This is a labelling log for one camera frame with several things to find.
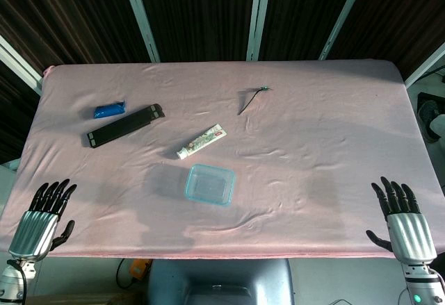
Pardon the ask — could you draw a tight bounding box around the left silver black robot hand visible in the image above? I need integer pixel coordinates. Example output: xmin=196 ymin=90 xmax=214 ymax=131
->
xmin=8 ymin=179 xmax=78 ymax=261

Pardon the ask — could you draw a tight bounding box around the orange device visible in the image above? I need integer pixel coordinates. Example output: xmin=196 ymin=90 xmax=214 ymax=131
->
xmin=128 ymin=258 xmax=153 ymax=281

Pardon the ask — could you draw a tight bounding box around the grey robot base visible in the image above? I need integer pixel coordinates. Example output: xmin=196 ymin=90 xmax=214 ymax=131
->
xmin=145 ymin=258 xmax=296 ymax=305

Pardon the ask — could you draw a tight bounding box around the white metal frame post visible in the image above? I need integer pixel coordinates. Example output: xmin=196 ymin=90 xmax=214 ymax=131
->
xmin=405 ymin=40 xmax=445 ymax=88
xmin=245 ymin=0 xmax=274 ymax=62
xmin=120 ymin=0 xmax=161 ymax=63
xmin=318 ymin=0 xmax=371 ymax=61
xmin=0 ymin=35 xmax=43 ymax=96

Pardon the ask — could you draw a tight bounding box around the black rectangular bar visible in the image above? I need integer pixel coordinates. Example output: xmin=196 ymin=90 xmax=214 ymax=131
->
xmin=81 ymin=103 xmax=166 ymax=149

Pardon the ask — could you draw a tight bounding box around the pink tablecloth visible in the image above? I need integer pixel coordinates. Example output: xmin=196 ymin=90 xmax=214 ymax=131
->
xmin=0 ymin=59 xmax=445 ymax=261

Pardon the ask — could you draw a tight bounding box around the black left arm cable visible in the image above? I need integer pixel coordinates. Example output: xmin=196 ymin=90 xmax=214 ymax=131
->
xmin=6 ymin=258 xmax=28 ymax=302

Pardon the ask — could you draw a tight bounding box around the dark sneaker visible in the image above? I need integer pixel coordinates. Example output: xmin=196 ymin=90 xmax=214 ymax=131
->
xmin=418 ymin=99 xmax=440 ymax=143

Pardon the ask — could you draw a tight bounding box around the clear plastic container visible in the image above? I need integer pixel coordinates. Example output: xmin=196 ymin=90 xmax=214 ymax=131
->
xmin=184 ymin=165 xmax=236 ymax=208

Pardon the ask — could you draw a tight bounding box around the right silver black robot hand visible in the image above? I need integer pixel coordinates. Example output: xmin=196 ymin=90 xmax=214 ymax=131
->
xmin=365 ymin=176 xmax=438 ymax=263

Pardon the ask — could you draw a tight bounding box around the white toothpaste tube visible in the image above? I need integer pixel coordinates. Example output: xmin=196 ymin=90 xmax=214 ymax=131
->
xmin=176 ymin=123 xmax=228 ymax=160

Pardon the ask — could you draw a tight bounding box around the dark brown pleated curtain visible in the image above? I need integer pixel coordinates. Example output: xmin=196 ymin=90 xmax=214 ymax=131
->
xmin=0 ymin=0 xmax=445 ymax=165

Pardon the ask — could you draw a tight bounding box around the black cable under table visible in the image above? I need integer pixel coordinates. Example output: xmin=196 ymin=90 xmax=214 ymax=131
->
xmin=115 ymin=258 xmax=140 ymax=289

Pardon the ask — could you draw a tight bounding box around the blue container lid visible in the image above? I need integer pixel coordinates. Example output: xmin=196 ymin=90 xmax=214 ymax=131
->
xmin=184 ymin=163 xmax=237 ymax=206

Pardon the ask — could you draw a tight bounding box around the blue plastic packet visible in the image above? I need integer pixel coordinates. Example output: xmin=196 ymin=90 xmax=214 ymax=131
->
xmin=93 ymin=99 xmax=127 ymax=119

